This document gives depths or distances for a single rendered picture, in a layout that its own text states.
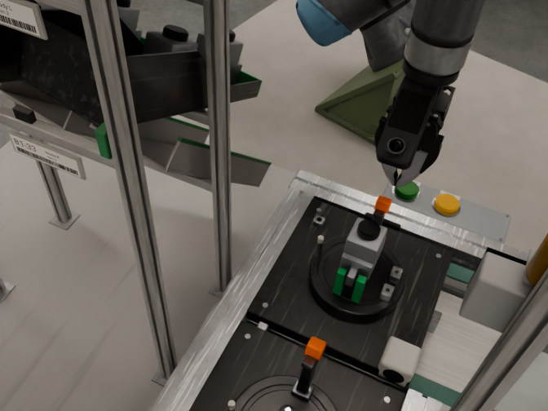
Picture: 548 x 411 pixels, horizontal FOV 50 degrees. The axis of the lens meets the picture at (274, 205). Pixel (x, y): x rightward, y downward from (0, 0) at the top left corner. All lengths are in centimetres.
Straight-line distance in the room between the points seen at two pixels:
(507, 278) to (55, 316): 69
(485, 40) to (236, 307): 267
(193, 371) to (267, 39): 93
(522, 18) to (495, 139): 230
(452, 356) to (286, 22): 98
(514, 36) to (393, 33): 224
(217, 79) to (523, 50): 278
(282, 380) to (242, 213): 41
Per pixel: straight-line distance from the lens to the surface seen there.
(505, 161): 131
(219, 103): 69
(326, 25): 80
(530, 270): 59
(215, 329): 85
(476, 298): 62
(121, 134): 52
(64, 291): 104
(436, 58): 74
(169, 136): 93
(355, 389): 81
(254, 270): 91
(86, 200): 115
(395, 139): 75
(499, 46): 333
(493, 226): 104
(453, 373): 92
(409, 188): 103
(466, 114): 140
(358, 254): 80
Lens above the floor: 170
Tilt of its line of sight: 49 degrees down
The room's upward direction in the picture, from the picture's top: 4 degrees clockwise
